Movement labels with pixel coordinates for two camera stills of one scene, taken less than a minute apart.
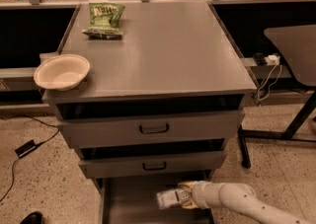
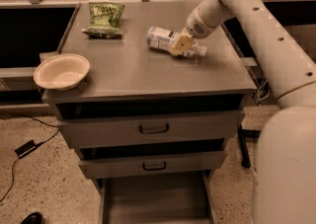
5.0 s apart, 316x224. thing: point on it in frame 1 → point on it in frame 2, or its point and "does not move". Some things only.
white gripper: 199,193 → 195,27
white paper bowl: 61,72 does not move
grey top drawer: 158,129 does not move
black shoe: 33,218 does not move
